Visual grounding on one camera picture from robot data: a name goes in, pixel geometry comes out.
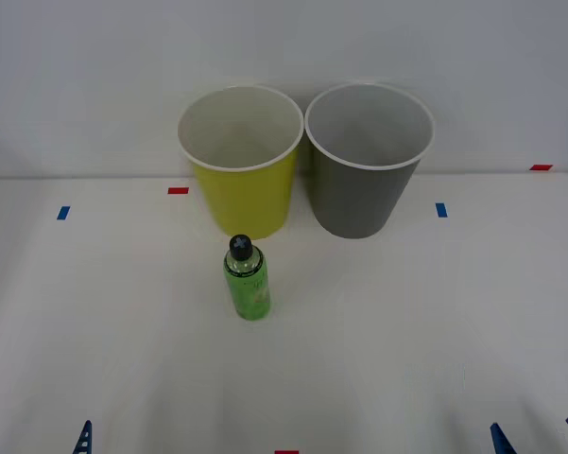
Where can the yellow-green plastic waste bin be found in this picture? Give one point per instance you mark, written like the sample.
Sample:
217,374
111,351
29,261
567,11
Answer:
246,198

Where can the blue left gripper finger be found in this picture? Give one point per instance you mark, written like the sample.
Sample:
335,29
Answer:
83,442

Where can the grey plastic waste bin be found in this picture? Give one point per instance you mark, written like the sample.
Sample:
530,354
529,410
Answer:
359,198

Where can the green bottle with black cap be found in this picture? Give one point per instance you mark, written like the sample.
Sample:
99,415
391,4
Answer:
253,293

